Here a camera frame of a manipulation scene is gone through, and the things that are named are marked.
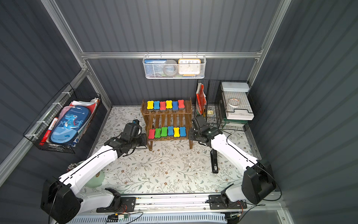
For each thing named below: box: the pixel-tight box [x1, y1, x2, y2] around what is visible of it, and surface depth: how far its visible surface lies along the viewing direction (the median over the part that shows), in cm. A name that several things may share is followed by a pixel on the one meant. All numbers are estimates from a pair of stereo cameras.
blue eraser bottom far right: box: [179, 126, 186, 137], surface depth 86 cm
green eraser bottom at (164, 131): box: [160, 126, 168, 137], surface depth 86 cm
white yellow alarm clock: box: [178, 58, 201, 75], surface depth 90 cm
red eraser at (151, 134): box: [148, 128, 156, 140], surface depth 84 cm
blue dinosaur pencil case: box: [50, 105, 91, 145], surface depth 66 cm
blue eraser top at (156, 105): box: [153, 100, 160, 110], surface depth 84 cm
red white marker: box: [39, 117, 59, 146], surface depth 65 cm
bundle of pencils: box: [66, 161, 81, 172], surface depth 71 cm
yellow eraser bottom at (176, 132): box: [173, 126, 181, 138], surface depth 86 cm
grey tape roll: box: [163, 59, 179, 77], surface depth 90 cm
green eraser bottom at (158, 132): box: [154, 127, 162, 138], surface depth 85 cm
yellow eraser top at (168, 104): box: [165, 99, 173, 109], surface depth 84 cm
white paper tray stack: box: [220, 81, 255, 120], surface depth 98 cm
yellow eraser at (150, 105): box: [146, 100, 154, 110], surface depth 84 cm
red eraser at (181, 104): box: [178, 99, 186, 109], surface depth 84 cm
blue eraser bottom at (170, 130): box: [167, 126, 174, 136], surface depth 86 cm
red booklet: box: [196, 83, 207, 116], surface depth 113 cm
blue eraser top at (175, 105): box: [172, 100, 179, 110], surface depth 84 cm
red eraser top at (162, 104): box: [159, 101, 167, 111], surface depth 82 cm
